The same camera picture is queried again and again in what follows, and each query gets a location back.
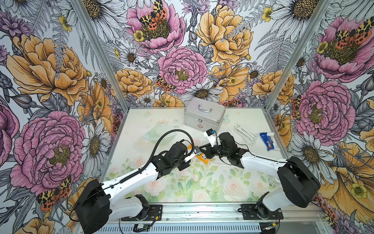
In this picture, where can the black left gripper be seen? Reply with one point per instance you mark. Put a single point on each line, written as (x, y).
(183, 165)

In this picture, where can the orange power strip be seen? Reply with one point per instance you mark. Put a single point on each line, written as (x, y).
(201, 157)

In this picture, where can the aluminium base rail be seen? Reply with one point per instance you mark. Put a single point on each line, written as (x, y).
(218, 218)

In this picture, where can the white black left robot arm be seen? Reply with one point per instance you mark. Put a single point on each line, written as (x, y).
(98, 203)

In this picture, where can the white electric toothbrush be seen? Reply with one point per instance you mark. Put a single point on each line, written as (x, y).
(194, 152)

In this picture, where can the blue snack packet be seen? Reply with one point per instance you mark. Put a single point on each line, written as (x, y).
(268, 139)

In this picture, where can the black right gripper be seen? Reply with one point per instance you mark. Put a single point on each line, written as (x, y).
(208, 152)

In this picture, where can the silver aluminium first aid case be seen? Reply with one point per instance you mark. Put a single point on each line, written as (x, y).
(203, 115)

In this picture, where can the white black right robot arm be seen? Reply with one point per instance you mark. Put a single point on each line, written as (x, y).
(298, 183)

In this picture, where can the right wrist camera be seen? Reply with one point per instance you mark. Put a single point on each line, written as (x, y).
(211, 135)

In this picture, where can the clear green plastic bowl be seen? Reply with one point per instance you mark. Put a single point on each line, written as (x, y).
(154, 134)

